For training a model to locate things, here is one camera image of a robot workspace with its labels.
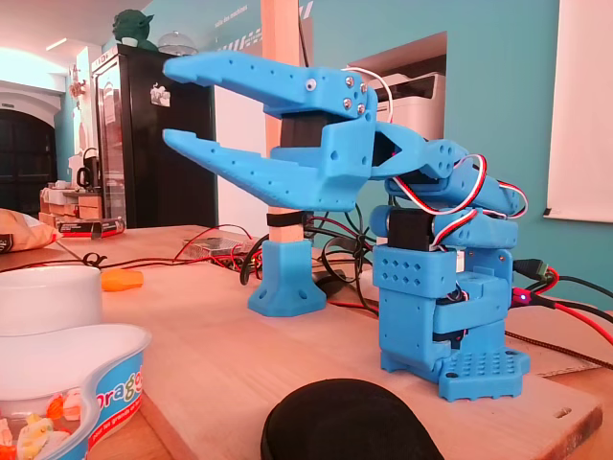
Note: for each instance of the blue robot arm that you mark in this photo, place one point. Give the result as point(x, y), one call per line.
point(407, 326)

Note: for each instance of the metal mesh power supply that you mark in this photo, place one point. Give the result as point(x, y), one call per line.
point(215, 246)

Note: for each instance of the black glass-door fridge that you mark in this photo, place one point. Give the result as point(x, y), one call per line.
point(143, 191)

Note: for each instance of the white office printer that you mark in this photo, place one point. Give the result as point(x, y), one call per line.
point(421, 110)

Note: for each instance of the white fridge sticker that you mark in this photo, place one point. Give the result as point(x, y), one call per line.
point(161, 94)

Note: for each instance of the clear glass dome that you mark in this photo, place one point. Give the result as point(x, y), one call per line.
point(177, 43)

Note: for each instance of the black kettle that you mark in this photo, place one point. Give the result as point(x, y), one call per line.
point(88, 170)

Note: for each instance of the red black flat box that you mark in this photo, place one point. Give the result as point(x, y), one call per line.
point(91, 226)

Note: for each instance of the orange printed part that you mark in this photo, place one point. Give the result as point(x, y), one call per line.
point(122, 280)

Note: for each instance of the green Yoda head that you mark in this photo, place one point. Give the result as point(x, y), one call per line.
point(131, 29)

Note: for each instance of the light wooden board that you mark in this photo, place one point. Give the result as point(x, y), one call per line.
point(215, 345)

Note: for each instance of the dark arched door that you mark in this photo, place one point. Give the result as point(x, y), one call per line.
point(26, 163)

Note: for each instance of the white ceiling light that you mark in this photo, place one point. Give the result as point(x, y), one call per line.
point(56, 44)

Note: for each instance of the green black power connector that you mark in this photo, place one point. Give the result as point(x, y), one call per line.
point(531, 268)

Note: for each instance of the beige snack bag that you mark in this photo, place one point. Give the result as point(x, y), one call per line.
point(24, 235)

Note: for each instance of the white mug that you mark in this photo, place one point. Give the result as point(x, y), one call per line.
point(48, 297)

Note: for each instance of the translucent plastic candy tub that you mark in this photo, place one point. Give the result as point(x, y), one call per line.
point(117, 393)

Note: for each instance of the black zip pouch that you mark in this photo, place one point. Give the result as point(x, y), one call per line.
point(345, 421)

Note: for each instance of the orange wrapped candy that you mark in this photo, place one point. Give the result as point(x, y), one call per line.
point(55, 407)

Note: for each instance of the white yellow wrapped candy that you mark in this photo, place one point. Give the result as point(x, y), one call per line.
point(36, 433)

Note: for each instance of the white red wrapped candy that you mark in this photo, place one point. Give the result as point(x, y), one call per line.
point(6, 433)

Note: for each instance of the light wooden post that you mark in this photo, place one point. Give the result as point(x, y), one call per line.
point(280, 29)

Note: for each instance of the blue printed post base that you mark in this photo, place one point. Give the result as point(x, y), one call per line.
point(287, 282)

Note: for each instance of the white wall board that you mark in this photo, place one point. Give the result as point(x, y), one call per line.
point(584, 110)

